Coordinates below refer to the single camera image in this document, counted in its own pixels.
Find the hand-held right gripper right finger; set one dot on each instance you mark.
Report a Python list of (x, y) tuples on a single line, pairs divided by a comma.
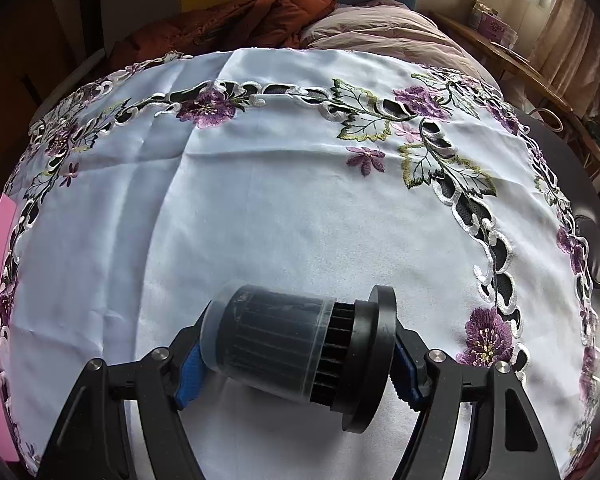
[(405, 375)]

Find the pale pink quilt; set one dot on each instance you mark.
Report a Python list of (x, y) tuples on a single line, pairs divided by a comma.
[(405, 35)]

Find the wooden bedside shelf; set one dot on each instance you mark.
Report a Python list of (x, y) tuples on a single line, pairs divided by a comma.
[(530, 75)]

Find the white floral embroidered tablecloth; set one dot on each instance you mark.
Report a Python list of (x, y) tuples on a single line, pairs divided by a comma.
[(280, 210)]

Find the brown padded jacket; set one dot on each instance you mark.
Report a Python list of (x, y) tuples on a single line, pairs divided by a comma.
[(230, 20)]

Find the beige curtain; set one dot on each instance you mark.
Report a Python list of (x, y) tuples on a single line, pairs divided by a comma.
[(570, 45)]

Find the purple gift box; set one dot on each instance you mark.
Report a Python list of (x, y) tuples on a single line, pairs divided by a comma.
[(492, 22)]

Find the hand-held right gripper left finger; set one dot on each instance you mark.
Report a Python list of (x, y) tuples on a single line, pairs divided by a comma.
[(190, 380)]

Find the black cylindrical filter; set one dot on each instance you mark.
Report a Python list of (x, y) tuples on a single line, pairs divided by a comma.
[(280, 340)]

